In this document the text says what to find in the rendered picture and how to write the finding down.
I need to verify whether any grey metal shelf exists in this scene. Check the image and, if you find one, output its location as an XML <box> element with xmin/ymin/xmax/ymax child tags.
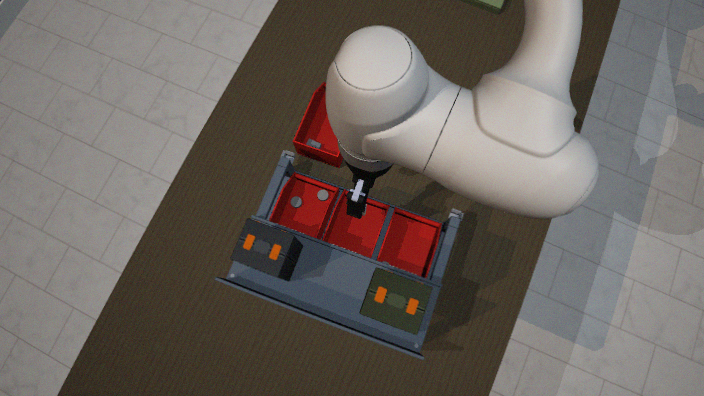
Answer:
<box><xmin>215</xmin><ymin>150</ymin><xmax>464</xmax><ymax>360</ymax></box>

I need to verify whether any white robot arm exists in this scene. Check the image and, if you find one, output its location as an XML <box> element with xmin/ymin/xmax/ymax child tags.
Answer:
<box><xmin>326</xmin><ymin>0</ymin><xmax>599</xmax><ymax>219</ymax></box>

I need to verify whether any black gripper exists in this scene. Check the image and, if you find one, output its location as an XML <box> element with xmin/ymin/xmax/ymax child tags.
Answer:
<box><xmin>345</xmin><ymin>161</ymin><xmax>393</xmax><ymax>219</ymax></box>

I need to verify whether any red open-front bin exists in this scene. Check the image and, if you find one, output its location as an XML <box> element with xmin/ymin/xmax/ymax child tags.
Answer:
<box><xmin>293</xmin><ymin>82</ymin><xmax>343</xmax><ymax>168</ymax></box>
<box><xmin>377</xmin><ymin>209</ymin><xmax>441</xmax><ymax>278</ymax></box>
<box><xmin>322</xmin><ymin>191</ymin><xmax>389</xmax><ymax>258</ymax></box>
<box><xmin>269</xmin><ymin>173</ymin><xmax>339</xmax><ymax>240</ymax></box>

